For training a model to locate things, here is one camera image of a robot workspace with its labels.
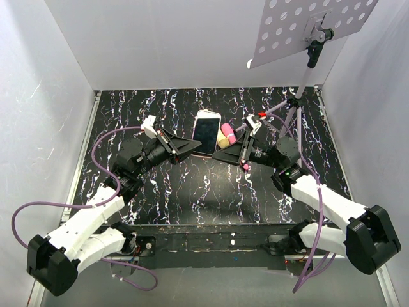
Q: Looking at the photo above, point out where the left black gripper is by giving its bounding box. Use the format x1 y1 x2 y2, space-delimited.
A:
134 129 202 177

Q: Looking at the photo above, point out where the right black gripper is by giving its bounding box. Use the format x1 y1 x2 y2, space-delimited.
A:
212 130 282 170

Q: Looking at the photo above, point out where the black smartphone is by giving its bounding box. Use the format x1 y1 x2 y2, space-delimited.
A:
192 110 217 155

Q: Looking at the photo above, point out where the pink phone case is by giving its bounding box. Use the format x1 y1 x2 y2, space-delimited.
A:
191 152 212 159

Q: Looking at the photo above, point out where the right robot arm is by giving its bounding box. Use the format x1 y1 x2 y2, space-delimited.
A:
212 132 401 275

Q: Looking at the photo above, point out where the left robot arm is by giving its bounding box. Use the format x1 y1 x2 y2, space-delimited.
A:
27 129 201 296

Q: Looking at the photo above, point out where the yellow toy microphone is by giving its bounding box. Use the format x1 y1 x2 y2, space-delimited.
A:
204 107 231 150

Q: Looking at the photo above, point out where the pink toy microphone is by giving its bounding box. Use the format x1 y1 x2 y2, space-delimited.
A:
220 123 251 172

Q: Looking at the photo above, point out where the purple music stand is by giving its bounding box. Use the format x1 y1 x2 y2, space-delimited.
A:
235 0 380 167

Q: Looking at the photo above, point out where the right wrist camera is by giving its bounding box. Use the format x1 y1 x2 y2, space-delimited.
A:
244 114 265 137

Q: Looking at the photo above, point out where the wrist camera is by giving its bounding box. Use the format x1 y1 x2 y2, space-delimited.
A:
141 115 157 139
244 114 265 137

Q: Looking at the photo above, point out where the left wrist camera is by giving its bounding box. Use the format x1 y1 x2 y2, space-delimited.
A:
141 115 157 139

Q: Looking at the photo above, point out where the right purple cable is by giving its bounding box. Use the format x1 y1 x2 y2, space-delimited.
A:
263 113 336 294

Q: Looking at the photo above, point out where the black base frame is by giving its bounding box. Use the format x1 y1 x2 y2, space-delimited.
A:
105 223 336 272

